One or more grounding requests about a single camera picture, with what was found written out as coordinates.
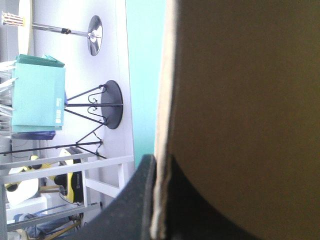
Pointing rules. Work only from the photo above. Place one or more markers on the light teal paper bag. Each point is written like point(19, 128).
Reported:
point(37, 97)

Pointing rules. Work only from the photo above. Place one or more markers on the brown cardboard box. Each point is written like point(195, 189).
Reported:
point(245, 100)

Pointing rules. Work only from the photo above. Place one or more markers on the white round table chrome base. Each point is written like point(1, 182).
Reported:
point(94, 35)

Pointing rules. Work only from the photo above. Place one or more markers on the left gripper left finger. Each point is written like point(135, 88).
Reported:
point(125, 215)

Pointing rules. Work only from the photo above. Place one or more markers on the dark green paper bag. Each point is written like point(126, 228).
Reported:
point(37, 59)

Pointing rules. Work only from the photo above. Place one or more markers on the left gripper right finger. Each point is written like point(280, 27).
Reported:
point(190, 215)

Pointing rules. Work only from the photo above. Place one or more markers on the black stand with round base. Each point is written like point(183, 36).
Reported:
point(112, 105)

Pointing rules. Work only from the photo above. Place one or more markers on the white metal frame rack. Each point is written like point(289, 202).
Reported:
point(100, 185)

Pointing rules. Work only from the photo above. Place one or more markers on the yellow robot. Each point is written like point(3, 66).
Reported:
point(72, 185)

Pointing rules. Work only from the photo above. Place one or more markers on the black tripod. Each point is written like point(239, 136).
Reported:
point(82, 144)

